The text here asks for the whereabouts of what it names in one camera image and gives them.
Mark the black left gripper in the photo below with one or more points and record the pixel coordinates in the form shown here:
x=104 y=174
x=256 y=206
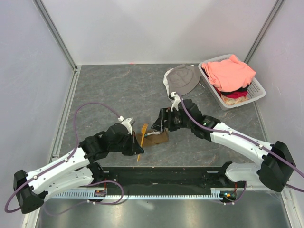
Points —
x=134 y=148

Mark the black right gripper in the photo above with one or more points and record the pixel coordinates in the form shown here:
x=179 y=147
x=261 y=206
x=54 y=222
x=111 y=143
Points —
x=165 y=114

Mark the brown cloth napkin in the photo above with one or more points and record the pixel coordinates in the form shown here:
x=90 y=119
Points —
x=153 y=139

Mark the orange plastic fork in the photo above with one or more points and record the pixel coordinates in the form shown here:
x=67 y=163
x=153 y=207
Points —
x=143 y=133

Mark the spoon with green handle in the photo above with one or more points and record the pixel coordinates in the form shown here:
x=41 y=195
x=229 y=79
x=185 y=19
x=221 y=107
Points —
x=152 y=133

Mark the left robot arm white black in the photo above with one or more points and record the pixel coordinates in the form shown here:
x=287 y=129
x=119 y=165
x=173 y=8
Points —
x=76 y=169

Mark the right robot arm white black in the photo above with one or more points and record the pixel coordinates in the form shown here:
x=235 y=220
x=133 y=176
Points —
x=271 y=164

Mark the grey bucket hat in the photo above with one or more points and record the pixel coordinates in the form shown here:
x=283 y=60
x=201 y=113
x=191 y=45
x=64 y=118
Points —
x=181 y=79

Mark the salmon pink folded garment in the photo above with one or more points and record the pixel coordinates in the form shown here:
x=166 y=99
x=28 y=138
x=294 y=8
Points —
x=229 y=74

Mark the red and dark clothes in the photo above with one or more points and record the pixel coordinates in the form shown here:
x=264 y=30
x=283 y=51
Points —
x=235 y=97

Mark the white plastic laundry basket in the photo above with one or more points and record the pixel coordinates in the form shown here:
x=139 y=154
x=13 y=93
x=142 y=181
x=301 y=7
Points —
x=255 y=89

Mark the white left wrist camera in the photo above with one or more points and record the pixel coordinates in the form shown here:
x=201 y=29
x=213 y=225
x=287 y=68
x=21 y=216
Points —
x=127 y=123

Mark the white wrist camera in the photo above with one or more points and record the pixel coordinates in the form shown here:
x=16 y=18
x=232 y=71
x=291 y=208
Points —
x=175 y=99
x=127 y=123

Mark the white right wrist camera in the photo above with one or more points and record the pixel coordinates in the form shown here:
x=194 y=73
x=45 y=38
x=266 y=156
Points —
x=175 y=99

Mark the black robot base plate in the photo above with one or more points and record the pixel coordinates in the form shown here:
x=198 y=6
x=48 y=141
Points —
x=149 y=176

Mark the grey slotted cable duct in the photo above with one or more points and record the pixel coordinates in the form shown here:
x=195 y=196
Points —
x=95 y=195

